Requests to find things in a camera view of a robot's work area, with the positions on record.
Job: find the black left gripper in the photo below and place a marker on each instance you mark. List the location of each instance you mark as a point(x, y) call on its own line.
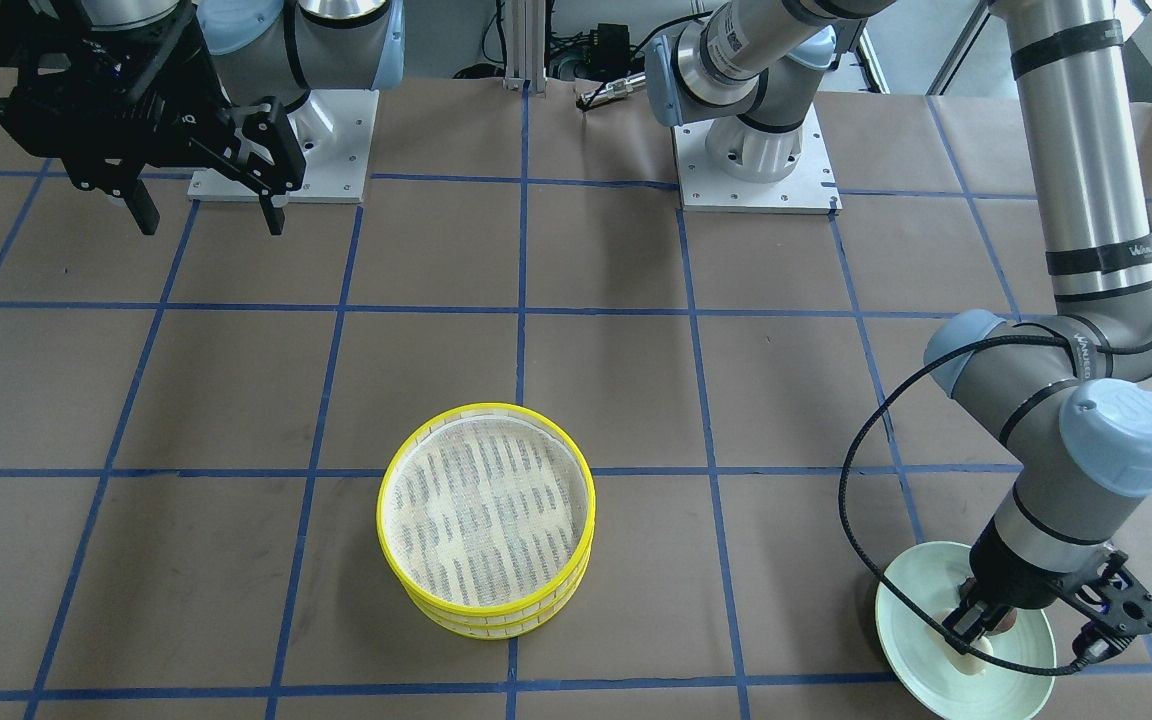
point(1009, 566)

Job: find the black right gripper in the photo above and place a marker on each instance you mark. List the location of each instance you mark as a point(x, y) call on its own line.
point(168, 62)

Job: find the brown bun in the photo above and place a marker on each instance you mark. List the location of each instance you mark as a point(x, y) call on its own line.
point(1006, 623)

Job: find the cream white bun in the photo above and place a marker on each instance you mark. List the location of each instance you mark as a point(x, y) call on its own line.
point(967, 663)

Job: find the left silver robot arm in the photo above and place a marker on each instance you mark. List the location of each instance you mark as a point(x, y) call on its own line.
point(1062, 393)

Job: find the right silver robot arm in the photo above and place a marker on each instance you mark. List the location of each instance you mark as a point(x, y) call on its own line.
point(326, 62)

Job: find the aluminium frame post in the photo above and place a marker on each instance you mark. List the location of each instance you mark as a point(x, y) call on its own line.
point(525, 27)

